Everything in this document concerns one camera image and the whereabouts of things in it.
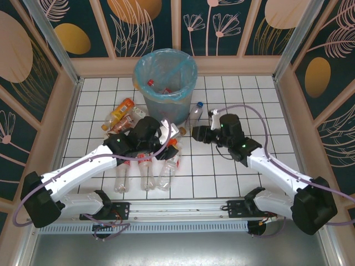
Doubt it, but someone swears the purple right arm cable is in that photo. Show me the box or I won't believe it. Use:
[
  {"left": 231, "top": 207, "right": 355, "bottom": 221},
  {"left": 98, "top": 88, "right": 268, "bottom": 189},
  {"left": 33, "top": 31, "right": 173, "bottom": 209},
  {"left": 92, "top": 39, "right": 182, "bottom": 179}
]
[{"left": 213, "top": 104, "right": 355, "bottom": 239}]

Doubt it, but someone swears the clear white-cap water bottle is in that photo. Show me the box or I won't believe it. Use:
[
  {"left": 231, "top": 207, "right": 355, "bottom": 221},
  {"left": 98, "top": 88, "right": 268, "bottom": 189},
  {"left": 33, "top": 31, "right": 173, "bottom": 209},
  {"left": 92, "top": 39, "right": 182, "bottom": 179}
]
[{"left": 157, "top": 149, "right": 184, "bottom": 192}]

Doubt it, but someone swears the blue plastic bin liner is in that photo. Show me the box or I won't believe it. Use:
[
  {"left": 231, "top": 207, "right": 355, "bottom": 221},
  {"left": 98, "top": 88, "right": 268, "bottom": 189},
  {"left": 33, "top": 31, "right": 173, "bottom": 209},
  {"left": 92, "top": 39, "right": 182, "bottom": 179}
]
[{"left": 134, "top": 48, "right": 198, "bottom": 105}]

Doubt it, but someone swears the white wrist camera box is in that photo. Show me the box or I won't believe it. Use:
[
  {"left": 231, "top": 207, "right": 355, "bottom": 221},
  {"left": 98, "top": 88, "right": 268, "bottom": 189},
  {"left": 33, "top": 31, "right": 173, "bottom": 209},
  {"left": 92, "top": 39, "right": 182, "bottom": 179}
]
[
  {"left": 208, "top": 109, "right": 222, "bottom": 131},
  {"left": 158, "top": 121, "right": 181, "bottom": 140}
]

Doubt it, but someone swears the small black controller board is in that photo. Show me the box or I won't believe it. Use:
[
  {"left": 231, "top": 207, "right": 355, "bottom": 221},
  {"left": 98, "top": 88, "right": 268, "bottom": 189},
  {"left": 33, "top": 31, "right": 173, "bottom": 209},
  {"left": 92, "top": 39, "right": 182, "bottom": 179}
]
[{"left": 92, "top": 222, "right": 119, "bottom": 232}]

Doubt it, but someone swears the aluminium frame post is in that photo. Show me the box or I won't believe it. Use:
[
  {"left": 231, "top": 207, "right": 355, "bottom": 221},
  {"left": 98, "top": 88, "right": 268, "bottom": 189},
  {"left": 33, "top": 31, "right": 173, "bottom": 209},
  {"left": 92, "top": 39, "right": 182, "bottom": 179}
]
[
  {"left": 22, "top": 0, "right": 84, "bottom": 85},
  {"left": 271, "top": 0, "right": 325, "bottom": 81}
]

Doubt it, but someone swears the copper-label drink bottle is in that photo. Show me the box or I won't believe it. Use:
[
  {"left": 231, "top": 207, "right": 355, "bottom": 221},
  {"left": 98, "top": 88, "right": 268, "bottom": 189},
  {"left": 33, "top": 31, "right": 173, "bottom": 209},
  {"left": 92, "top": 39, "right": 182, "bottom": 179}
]
[{"left": 106, "top": 115, "right": 134, "bottom": 139}]

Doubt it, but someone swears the brushed steel panel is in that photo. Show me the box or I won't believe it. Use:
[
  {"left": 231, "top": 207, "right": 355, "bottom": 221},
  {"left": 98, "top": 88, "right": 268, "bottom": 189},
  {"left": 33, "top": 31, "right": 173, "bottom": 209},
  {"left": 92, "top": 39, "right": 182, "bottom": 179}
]
[{"left": 15, "top": 218, "right": 343, "bottom": 266}]

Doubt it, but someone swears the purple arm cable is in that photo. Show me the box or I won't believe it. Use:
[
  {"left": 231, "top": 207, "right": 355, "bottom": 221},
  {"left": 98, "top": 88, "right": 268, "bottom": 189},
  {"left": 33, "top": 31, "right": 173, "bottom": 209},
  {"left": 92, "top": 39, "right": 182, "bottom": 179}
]
[
  {"left": 13, "top": 119, "right": 173, "bottom": 241},
  {"left": 213, "top": 104, "right": 355, "bottom": 239}
]

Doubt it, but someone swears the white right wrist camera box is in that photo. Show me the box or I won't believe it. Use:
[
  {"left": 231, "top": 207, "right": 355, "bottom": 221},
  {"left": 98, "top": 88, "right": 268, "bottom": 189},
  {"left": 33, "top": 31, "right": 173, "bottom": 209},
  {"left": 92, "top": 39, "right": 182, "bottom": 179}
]
[{"left": 208, "top": 109, "right": 222, "bottom": 131}]

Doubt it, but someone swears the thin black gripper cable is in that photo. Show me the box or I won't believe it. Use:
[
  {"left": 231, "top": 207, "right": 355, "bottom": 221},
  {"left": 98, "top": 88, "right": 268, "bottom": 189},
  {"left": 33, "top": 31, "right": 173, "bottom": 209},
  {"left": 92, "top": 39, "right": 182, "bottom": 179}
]
[{"left": 215, "top": 144, "right": 235, "bottom": 161}]

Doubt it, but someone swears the white slotted cable duct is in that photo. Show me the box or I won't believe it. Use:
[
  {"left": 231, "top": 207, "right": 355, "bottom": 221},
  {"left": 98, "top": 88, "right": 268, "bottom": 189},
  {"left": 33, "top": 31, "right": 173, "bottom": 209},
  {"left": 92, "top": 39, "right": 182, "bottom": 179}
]
[{"left": 37, "top": 221, "right": 249, "bottom": 235}]

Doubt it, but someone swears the blue trash bin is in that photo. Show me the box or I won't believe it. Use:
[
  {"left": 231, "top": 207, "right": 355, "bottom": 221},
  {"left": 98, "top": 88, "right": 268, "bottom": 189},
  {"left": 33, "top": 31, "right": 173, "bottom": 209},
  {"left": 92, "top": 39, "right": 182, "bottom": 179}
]
[{"left": 134, "top": 48, "right": 198, "bottom": 129}]

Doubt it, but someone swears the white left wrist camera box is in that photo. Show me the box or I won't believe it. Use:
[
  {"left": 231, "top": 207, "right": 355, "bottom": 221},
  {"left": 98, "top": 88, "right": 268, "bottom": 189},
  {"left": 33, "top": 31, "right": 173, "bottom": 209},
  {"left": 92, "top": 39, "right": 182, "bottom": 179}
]
[{"left": 158, "top": 121, "right": 181, "bottom": 140}]

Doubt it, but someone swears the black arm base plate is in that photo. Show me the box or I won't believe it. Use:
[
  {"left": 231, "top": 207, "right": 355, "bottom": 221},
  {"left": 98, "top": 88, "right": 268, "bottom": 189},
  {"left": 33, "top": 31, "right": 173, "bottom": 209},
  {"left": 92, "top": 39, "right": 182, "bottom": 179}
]
[
  {"left": 226, "top": 199, "right": 278, "bottom": 219},
  {"left": 79, "top": 201, "right": 131, "bottom": 221}
]

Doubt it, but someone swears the aluminium side rail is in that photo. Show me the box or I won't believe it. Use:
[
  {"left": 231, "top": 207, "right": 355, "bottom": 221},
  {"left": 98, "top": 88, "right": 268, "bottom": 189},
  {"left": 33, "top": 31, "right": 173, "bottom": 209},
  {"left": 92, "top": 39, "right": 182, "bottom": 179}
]
[{"left": 43, "top": 78, "right": 84, "bottom": 201}]

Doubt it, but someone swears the clear blue-cap water bottle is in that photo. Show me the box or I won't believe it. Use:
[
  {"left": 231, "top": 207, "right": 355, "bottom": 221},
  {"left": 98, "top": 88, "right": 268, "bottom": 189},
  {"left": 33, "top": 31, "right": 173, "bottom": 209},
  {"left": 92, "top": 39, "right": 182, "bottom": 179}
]
[{"left": 186, "top": 101, "right": 205, "bottom": 131}]

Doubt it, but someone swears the clear green-cap bottle white label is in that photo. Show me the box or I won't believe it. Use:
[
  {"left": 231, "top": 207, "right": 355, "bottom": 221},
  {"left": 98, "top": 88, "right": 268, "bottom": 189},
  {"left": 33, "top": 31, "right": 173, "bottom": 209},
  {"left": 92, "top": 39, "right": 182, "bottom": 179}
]
[{"left": 131, "top": 106, "right": 148, "bottom": 122}]

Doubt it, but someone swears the aluminium mounting rail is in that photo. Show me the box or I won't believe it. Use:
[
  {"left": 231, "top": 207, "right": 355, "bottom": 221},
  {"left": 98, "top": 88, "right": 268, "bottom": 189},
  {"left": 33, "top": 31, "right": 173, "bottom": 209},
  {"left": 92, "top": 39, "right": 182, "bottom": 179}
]
[{"left": 26, "top": 196, "right": 331, "bottom": 222}]

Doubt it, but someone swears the orange juice bottle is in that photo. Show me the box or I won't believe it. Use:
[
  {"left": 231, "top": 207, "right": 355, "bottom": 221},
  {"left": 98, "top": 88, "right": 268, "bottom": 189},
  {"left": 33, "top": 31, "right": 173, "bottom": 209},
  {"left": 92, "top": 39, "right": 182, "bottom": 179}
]
[{"left": 101, "top": 98, "right": 136, "bottom": 131}]

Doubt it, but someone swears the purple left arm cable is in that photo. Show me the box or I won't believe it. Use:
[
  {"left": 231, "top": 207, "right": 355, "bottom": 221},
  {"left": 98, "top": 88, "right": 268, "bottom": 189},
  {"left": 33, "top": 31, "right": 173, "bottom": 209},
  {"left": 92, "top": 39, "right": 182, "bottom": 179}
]
[{"left": 13, "top": 119, "right": 173, "bottom": 241}]

